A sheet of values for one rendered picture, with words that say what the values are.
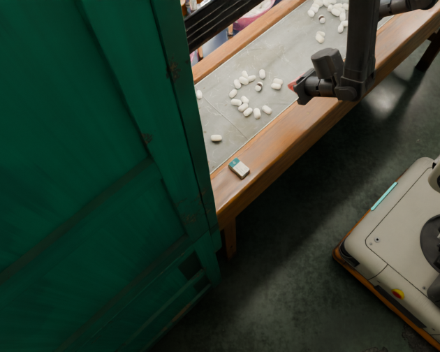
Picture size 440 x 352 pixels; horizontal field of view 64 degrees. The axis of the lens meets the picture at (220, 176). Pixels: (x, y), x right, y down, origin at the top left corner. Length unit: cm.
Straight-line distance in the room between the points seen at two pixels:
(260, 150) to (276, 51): 45
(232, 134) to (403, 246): 87
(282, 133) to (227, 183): 25
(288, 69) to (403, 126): 109
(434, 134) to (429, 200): 64
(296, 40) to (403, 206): 83
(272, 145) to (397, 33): 67
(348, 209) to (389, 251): 40
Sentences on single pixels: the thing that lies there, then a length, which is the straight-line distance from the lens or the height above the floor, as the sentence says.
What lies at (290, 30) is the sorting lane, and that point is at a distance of 149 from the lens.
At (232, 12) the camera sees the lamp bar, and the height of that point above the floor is 107.
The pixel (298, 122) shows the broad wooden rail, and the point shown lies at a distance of 118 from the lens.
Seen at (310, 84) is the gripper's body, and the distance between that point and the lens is 104.
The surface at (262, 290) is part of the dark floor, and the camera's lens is 175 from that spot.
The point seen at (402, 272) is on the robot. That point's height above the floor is 28.
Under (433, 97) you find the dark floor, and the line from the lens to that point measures 247.
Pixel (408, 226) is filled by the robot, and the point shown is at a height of 28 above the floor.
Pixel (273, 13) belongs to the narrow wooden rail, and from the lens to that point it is 151.
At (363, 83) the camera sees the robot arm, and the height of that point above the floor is 106.
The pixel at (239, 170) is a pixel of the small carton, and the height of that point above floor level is 78.
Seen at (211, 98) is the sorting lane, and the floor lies 74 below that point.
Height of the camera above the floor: 173
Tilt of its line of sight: 64 degrees down
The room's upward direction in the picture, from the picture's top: 6 degrees counter-clockwise
